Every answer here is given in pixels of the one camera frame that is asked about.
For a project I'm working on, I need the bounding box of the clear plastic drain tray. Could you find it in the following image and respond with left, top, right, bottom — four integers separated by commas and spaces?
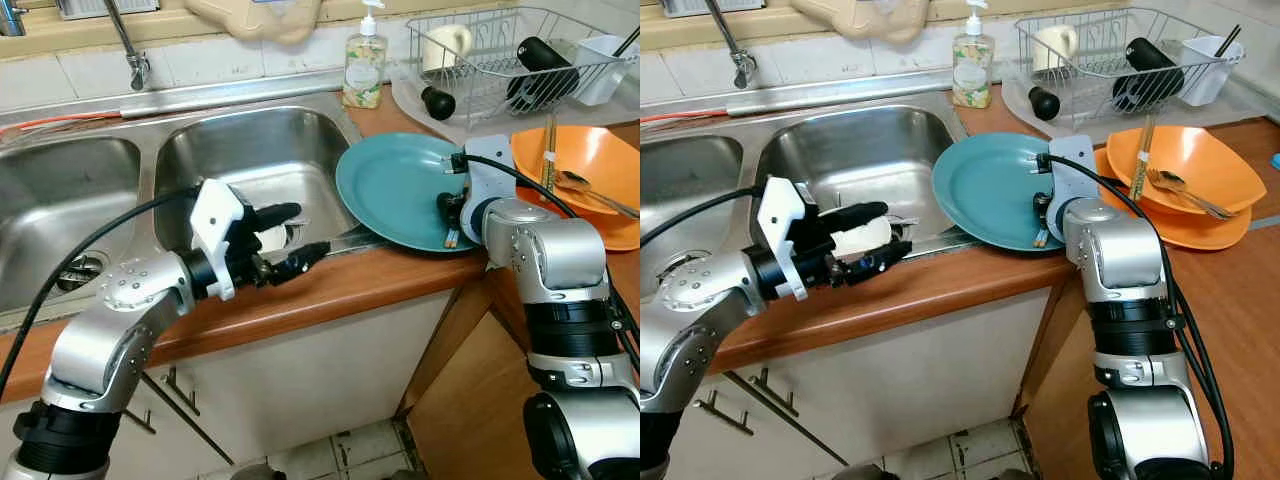
390, 75, 641, 146
1000, 75, 1266, 146

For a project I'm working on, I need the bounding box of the stainless steel double sink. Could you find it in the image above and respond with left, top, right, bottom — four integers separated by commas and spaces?
640, 95, 971, 321
0, 95, 376, 336

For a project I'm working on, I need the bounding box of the white cabinet door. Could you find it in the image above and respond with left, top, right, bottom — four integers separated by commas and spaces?
150, 290, 476, 480
700, 290, 1061, 480

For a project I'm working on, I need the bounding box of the clear soap pump bottle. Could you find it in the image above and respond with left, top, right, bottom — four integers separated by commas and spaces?
342, 0, 387, 110
952, 0, 995, 109

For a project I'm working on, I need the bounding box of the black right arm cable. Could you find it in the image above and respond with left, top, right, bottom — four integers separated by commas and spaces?
1036, 152, 1238, 480
450, 152, 641, 381

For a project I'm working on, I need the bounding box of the orange plate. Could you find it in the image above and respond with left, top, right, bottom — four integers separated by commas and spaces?
1095, 150, 1251, 251
505, 170, 641, 253

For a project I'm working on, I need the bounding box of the white plastic utensil holder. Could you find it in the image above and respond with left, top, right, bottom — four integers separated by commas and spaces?
572, 35, 629, 106
1180, 35, 1244, 107

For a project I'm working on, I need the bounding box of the white ceramic bowl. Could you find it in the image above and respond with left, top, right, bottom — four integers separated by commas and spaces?
832, 215, 916, 263
255, 224, 301, 253

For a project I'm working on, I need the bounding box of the orange bowl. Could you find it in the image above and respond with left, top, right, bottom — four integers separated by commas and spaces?
1105, 125, 1267, 216
510, 125, 641, 216

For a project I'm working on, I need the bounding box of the metal spoon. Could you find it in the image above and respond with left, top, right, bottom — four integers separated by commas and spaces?
1160, 172, 1237, 221
565, 172, 641, 219

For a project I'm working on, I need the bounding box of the white ribbed plastic box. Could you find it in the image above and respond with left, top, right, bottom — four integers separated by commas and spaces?
660, 0, 766, 18
55, 0, 161, 19

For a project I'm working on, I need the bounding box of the cream ceramic mug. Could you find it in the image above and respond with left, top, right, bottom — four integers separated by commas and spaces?
420, 25, 473, 73
1030, 25, 1079, 73

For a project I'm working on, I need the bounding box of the black tumbler bottle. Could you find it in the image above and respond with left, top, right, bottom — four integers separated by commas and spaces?
1112, 38, 1184, 113
505, 37, 581, 113

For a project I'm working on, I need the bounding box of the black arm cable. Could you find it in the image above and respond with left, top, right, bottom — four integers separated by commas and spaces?
450, 152, 641, 381
0, 188, 199, 393
1036, 152, 1238, 480
640, 186, 763, 247

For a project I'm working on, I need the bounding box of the wooden window sill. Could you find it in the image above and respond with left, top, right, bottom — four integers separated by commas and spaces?
640, 0, 1126, 53
0, 0, 521, 59

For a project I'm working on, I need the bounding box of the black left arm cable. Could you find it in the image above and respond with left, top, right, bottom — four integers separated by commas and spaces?
0, 188, 199, 393
640, 186, 763, 247

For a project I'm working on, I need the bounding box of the teal plate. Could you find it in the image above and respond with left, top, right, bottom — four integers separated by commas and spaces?
335, 133, 501, 253
932, 133, 1076, 251

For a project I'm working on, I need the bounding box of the wire dish rack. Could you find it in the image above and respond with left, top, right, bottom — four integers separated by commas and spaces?
1015, 8, 1241, 126
405, 8, 636, 129

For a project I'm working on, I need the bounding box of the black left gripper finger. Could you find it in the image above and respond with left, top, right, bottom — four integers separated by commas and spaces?
247, 202, 302, 229
824, 202, 889, 233
272, 242, 329, 283
850, 240, 913, 285

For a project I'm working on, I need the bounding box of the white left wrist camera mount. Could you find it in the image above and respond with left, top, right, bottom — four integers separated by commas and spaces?
755, 177, 816, 301
188, 178, 246, 301

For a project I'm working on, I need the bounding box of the chrome kitchen faucet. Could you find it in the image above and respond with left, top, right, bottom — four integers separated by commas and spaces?
705, 0, 758, 89
100, 0, 151, 91

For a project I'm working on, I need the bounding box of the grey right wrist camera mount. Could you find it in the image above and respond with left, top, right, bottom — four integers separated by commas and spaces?
1045, 135, 1099, 213
462, 135, 516, 216

